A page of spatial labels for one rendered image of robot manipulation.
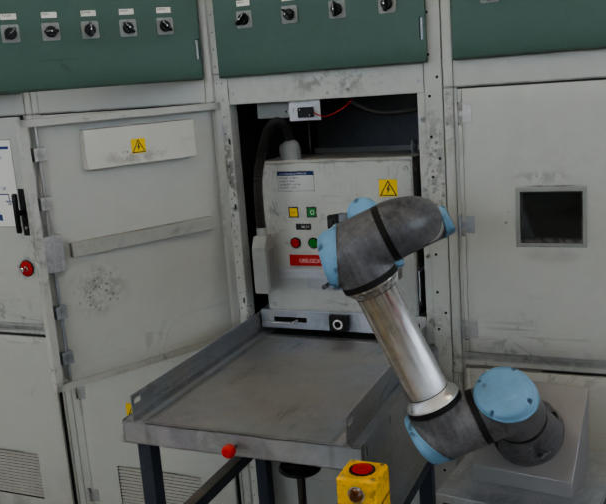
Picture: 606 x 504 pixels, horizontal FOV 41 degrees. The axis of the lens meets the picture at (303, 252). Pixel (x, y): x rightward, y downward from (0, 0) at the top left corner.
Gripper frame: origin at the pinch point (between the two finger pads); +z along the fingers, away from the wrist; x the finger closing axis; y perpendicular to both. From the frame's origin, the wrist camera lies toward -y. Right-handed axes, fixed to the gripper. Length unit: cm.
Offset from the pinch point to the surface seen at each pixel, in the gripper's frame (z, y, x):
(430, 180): -0.1, 18.5, 11.2
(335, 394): -21.2, -7.8, -44.6
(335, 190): 12.1, -9.4, 11.6
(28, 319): 47, -126, -24
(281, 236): 20.4, -27.8, -0.6
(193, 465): 44, -66, -75
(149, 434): -37, -51, -51
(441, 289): 7.6, 20.1, -19.0
